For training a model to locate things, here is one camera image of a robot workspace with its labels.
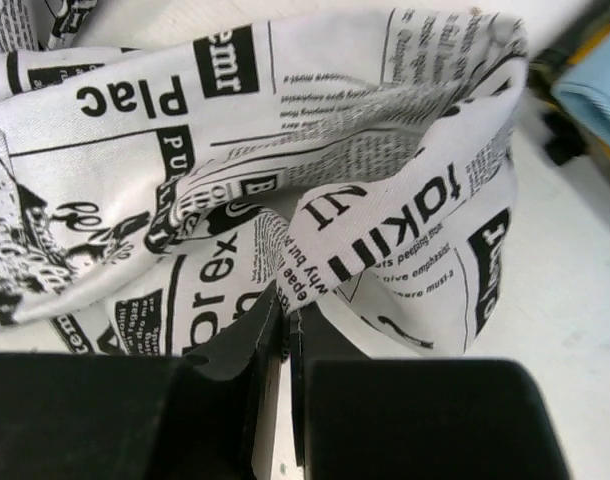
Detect light blue folded trousers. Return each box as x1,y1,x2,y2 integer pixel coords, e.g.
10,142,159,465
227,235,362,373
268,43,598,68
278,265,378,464
552,23,610,147

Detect newspaper print trousers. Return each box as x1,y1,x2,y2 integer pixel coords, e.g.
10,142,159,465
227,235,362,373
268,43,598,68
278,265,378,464
0,1,527,356

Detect olive camouflage folded trousers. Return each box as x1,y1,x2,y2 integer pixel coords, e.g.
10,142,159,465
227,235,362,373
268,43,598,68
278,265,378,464
527,20,610,166

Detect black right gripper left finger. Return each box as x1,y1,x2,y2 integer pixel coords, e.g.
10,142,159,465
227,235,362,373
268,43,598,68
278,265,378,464
0,292,282,479

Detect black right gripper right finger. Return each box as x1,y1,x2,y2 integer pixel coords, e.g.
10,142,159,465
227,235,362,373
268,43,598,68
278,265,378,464
288,305,570,479

